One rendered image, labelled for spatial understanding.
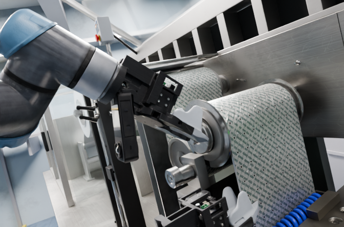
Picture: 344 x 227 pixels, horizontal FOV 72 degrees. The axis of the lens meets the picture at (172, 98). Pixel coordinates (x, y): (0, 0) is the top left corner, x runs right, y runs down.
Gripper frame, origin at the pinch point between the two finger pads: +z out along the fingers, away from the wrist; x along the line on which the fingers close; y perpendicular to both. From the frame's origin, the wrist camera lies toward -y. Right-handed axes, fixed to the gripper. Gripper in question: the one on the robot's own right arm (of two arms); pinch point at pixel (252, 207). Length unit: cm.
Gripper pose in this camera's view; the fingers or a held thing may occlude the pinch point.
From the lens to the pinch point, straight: 54.5
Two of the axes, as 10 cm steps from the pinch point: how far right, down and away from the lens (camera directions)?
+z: 8.2, -2.2, 5.2
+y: -2.4, -9.7, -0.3
